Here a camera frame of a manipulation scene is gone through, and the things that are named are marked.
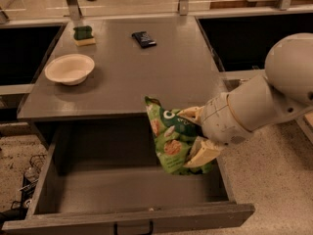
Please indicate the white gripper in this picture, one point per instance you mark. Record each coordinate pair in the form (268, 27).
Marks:
(219, 117)

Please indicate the green rice chip bag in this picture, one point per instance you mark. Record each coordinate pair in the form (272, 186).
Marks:
(174, 138)

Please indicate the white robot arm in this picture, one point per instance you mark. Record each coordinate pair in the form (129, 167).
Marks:
(284, 92)

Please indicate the open grey top drawer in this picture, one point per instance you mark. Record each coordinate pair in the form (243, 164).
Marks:
(103, 171)

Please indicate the dark blue snack bar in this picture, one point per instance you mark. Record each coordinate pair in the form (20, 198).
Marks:
(143, 39)

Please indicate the grey cabinet counter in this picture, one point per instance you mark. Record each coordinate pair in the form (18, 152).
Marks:
(179, 71)

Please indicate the white paper bowl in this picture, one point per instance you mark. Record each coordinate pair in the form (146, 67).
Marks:
(69, 69)

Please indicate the green and yellow sponge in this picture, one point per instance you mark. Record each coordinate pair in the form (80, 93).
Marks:
(83, 35)

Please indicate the black drawer handle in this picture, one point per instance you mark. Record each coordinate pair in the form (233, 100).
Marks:
(133, 228)

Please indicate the metal post left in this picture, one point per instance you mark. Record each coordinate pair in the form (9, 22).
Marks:
(74, 10)

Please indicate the black wire basket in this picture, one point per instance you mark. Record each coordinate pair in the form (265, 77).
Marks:
(29, 181)

